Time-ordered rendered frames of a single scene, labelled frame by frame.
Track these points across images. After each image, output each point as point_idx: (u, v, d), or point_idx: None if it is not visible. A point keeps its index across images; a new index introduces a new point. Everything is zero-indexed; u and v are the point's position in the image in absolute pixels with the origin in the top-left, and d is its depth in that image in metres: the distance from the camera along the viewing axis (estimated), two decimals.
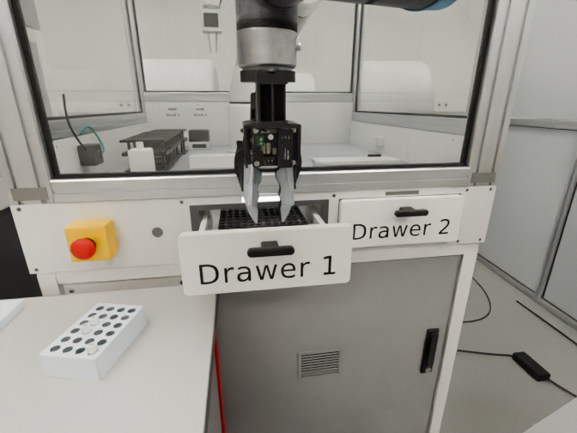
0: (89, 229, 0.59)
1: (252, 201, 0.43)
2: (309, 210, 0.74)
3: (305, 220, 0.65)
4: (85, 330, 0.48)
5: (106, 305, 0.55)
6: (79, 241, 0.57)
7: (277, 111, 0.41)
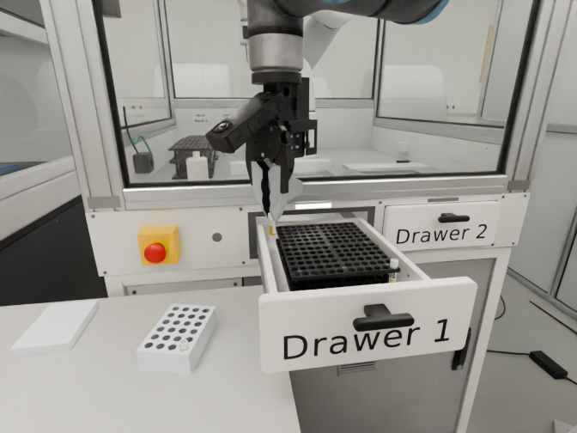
0: (160, 235, 0.64)
1: (302, 186, 0.51)
2: (385, 245, 0.62)
3: None
4: (392, 264, 0.52)
5: (180, 306, 0.59)
6: (153, 246, 0.61)
7: None
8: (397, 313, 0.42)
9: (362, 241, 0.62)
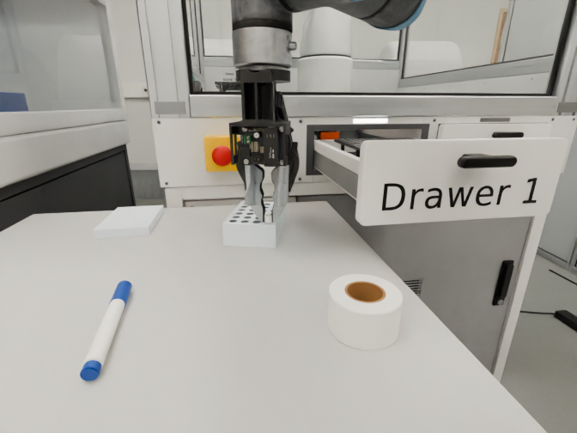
0: (226, 139, 0.64)
1: (246, 199, 0.44)
2: None
3: None
4: None
5: None
6: (221, 147, 0.62)
7: (267, 110, 0.41)
8: (491, 167, 0.43)
9: None
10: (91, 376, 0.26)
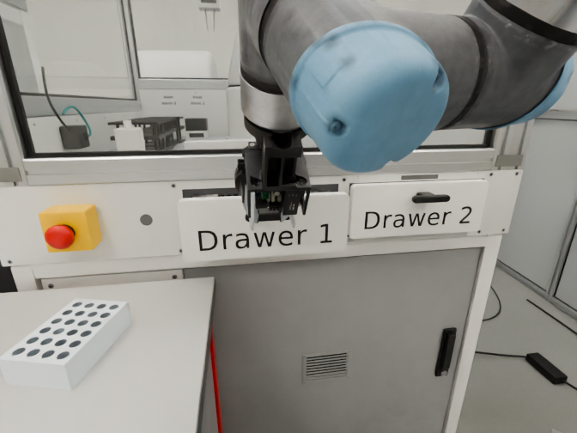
0: (67, 216, 0.52)
1: (253, 228, 0.44)
2: None
3: None
4: None
5: (84, 301, 0.48)
6: (55, 228, 0.50)
7: (286, 163, 0.35)
8: None
9: None
10: None
